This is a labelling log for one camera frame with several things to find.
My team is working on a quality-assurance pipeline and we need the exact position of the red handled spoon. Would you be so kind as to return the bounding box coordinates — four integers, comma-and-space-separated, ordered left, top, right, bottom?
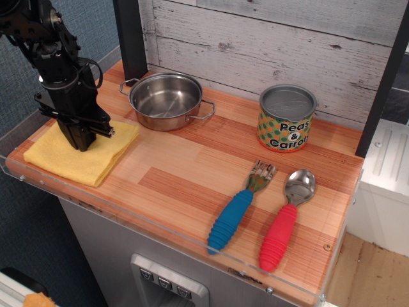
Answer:
258, 169, 316, 272

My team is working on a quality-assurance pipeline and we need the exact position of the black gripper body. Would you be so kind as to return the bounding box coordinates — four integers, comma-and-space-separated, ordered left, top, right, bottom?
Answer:
35, 65, 115, 138

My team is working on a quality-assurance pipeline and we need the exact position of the grey toy cabinet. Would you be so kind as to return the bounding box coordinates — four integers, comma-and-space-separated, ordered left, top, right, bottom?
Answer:
60, 199, 316, 306

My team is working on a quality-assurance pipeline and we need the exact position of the stainless steel pot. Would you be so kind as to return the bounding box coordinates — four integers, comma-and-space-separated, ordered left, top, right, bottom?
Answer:
120, 72, 216, 132

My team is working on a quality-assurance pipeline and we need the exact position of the black right post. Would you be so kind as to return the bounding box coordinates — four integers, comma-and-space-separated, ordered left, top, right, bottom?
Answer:
355, 1, 408, 158

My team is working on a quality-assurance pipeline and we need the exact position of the yellow towel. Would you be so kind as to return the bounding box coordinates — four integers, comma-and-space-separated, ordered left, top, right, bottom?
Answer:
23, 122, 139, 187

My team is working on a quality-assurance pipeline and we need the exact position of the blue handled fork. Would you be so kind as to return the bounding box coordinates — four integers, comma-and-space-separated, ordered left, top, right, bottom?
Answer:
207, 160, 276, 255

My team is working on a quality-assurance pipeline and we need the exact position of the orange object bottom left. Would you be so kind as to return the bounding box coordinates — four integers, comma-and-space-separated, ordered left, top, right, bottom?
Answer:
22, 292, 57, 307

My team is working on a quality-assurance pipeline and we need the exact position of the white plastic box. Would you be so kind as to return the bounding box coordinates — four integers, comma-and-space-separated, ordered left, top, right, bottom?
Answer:
346, 119, 408, 256

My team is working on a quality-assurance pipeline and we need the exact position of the black post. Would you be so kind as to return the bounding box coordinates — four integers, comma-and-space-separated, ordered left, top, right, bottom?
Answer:
113, 0, 148, 80
355, 1, 408, 158

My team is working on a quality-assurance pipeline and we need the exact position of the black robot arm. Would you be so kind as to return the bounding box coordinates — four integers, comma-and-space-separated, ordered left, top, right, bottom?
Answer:
1, 1, 114, 152

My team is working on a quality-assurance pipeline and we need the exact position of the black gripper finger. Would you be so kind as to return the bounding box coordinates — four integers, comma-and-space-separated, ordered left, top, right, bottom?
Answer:
75, 126, 96, 152
57, 119, 79, 149

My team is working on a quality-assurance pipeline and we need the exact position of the black left post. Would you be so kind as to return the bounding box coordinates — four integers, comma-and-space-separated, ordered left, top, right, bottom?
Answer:
113, 0, 148, 80

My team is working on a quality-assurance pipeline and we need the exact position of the peas and carrots can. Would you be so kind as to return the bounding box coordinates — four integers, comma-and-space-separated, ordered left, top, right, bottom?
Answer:
257, 84, 317, 153

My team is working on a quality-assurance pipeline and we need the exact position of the clear acrylic guard rail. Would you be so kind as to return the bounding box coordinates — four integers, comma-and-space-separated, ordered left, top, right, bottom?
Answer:
0, 44, 365, 307

